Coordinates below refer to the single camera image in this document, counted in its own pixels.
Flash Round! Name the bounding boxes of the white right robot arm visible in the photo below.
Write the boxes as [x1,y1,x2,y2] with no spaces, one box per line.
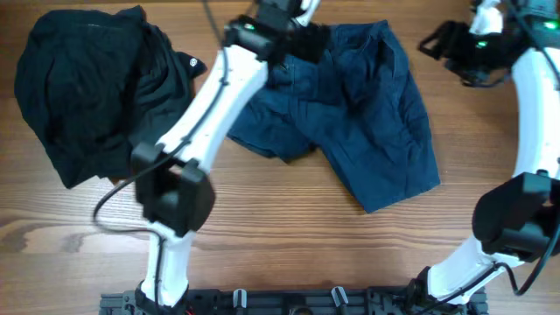
[403,0,559,314]

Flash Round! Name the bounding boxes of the navy blue shorts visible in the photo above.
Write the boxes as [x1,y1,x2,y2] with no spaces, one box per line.
[228,20,440,213]

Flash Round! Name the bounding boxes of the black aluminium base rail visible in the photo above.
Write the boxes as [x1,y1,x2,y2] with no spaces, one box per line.
[98,287,489,315]

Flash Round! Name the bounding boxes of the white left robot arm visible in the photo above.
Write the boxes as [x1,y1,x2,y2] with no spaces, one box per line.
[132,0,325,314]

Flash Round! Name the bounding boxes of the black garment with logo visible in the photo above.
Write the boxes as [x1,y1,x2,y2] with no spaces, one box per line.
[14,6,207,189]

